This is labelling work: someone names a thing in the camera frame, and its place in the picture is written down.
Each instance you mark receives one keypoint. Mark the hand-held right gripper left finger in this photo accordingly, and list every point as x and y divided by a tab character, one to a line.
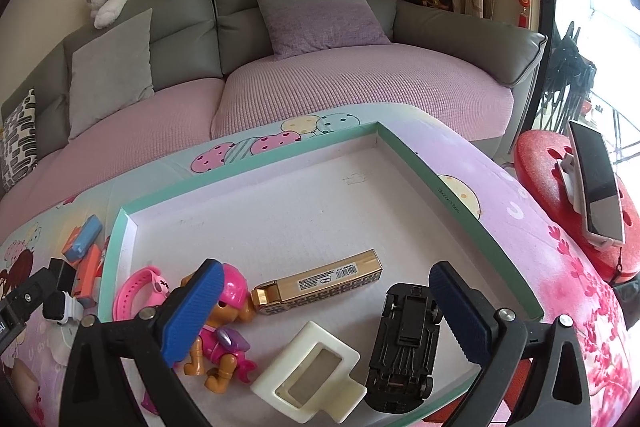
192	307

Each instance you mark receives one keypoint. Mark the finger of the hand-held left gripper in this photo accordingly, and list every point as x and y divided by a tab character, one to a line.
30	296

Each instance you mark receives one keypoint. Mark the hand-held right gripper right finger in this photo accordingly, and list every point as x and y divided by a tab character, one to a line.
460	317

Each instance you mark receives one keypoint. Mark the black charger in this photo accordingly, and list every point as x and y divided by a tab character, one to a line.
62	274

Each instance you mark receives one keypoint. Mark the pink pup toy figure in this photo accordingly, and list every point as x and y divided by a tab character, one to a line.
232	292

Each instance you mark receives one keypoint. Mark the white smartwatch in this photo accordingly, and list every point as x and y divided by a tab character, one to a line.
75	307

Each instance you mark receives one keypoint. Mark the orange blue plastic case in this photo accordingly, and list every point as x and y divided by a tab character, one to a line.
82	239
90	274

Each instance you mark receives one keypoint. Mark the pink watch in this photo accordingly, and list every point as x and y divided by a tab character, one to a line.
125	297

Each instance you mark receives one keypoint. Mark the black toy car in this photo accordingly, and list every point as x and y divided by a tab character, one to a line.
400	357

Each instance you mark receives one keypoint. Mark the white plastic holder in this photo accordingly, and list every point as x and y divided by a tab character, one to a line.
280	372

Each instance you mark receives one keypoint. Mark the gold box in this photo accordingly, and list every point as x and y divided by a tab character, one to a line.
320	282

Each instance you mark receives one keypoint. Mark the teal cardboard tray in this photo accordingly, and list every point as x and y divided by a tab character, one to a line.
300	217

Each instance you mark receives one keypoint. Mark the pink printed blanket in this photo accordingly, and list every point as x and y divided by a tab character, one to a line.
525	227

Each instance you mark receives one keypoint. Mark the black white patterned pillow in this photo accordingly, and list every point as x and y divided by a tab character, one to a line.
20	142

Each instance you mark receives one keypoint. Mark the red stool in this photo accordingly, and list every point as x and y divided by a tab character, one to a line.
540	167

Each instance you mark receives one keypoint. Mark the white phone stand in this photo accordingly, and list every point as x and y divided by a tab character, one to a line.
570	177

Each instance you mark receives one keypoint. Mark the smartphone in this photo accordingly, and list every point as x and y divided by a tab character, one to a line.
595	187

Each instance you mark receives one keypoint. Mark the grey pillow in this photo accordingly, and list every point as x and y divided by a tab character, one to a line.
110	72

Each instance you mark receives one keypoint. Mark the black folding rack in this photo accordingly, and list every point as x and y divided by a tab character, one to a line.
570	72

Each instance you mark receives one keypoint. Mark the purple pillow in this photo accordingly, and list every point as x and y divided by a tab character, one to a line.
315	17

